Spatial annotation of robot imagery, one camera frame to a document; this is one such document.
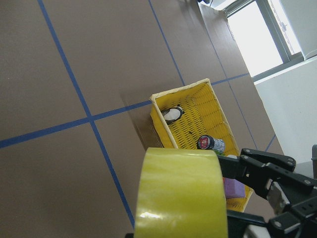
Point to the panda toy figure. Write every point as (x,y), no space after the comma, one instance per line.
(172,114)

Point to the yellow woven basket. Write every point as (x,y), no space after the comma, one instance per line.
(203,116)

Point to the purple foam block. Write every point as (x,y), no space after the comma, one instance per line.
(233,189)

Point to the yellow-green tape roll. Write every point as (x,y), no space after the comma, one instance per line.
(181,195)

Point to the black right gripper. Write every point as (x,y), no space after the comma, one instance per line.
(292,196)

